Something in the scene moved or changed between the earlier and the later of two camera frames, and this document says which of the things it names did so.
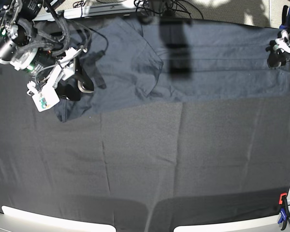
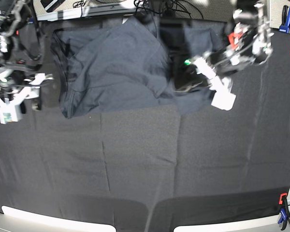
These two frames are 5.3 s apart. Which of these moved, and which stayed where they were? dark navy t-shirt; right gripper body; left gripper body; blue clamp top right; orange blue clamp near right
Moved: dark navy t-shirt; left gripper body; right gripper body
Stayed: blue clamp top right; orange blue clamp near right
